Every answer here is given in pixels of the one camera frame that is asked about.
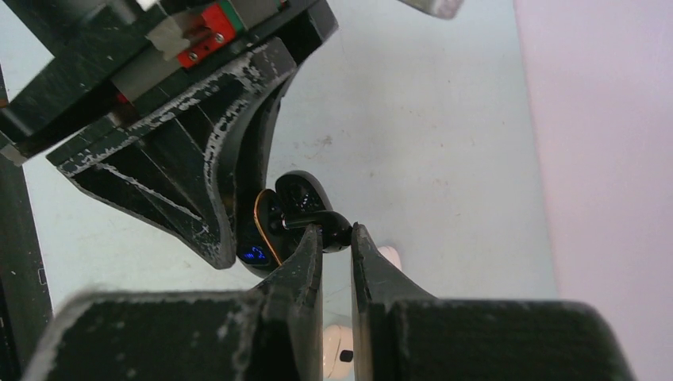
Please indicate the black earbud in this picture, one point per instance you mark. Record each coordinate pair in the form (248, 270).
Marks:
(315, 226)

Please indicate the black earbud charging case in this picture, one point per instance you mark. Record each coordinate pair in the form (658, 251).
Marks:
(260, 250)

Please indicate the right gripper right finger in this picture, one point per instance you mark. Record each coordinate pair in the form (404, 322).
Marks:
(402, 332)

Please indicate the beige earbud charging case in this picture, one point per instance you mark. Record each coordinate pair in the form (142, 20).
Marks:
(392, 255)

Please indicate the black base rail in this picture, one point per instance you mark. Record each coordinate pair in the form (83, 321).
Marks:
(26, 307)

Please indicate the white earbud charging case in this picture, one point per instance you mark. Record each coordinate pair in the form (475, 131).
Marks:
(338, 355)

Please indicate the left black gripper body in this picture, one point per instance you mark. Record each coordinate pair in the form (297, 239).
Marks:
(109, 53)

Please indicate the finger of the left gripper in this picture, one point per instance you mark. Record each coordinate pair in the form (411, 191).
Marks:
(254, 154)
(175, 168)

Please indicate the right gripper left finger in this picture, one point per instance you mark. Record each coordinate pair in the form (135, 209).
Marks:
(272, 331)

